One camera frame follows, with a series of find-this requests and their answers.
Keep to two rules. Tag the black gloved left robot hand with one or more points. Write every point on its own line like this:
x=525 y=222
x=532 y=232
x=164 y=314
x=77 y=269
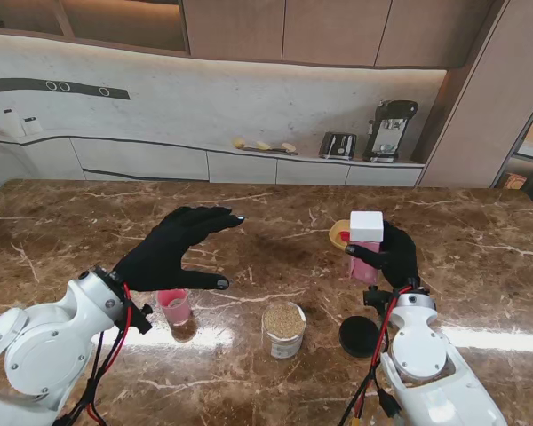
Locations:
x=169 y=253

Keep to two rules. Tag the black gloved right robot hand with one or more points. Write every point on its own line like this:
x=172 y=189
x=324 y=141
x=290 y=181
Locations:
x=395 y=262

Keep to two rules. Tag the clear airtight container white lid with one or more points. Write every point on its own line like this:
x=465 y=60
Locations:
x=366 y=248

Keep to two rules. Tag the white square container lid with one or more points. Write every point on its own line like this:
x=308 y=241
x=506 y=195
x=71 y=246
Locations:
x=366 y=226

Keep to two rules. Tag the pink plastic measuring cup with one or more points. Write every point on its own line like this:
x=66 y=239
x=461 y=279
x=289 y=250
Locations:
x=174 y=308

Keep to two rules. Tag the red plastic scoop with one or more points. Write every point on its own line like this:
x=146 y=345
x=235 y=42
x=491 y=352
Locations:
x=344 y=235

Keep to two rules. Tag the yellow plastic bowl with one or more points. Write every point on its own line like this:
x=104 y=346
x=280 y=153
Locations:
x=336 y=233

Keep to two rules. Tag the black round jar lid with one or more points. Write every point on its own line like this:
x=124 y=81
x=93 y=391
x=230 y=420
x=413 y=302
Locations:
x=359 y=336

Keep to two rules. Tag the clear grain jar with label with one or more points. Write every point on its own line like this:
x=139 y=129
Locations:
x=283 y=328

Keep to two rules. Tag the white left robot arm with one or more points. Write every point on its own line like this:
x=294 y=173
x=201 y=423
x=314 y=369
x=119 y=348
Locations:
x=49 y=346

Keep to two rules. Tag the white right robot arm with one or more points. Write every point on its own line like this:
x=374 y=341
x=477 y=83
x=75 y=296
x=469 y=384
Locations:
x=422 y=355

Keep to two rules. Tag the white counter with drawers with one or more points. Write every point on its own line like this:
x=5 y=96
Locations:
x=160 y=162

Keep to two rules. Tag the black silver toaster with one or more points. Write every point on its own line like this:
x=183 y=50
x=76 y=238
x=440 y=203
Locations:
x=337 y=146

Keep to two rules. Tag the yellow fruit piece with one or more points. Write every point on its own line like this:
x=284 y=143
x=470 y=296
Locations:
x=262 y=145
x=288 y=147
x=238 y=143

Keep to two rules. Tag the black espresso machine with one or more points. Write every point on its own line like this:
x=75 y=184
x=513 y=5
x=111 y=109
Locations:
x=391 y=128

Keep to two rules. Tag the orange printed box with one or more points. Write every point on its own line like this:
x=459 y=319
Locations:
x=514 y=182

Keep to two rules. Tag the dark serving board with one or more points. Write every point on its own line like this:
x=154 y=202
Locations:
x=271 y=151

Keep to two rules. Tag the brown tall cabinet panel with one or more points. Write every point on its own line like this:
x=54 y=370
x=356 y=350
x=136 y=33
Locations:
x=466 y=124

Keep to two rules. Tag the short white bottle black cap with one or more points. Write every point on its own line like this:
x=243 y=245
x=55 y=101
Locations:
x=32 y=126

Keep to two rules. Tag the tall white bottle black cap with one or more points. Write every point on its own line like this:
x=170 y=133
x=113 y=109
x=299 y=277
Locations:
x=11 y=124

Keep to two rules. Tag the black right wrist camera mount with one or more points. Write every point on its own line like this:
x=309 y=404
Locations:
x=377 y=297

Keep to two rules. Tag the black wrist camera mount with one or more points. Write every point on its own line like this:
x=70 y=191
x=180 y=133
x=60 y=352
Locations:
x=140 y=317
x=377 y=297

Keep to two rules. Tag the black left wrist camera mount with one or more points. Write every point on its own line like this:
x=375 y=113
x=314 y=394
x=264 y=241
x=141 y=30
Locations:
x=140 y=317

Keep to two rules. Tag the black wall panel with rings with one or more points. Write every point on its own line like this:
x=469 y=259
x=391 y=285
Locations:
x=26 y=85

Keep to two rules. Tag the brown wooden wall cabinets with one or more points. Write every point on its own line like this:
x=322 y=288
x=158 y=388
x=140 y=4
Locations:
x=328 y=31

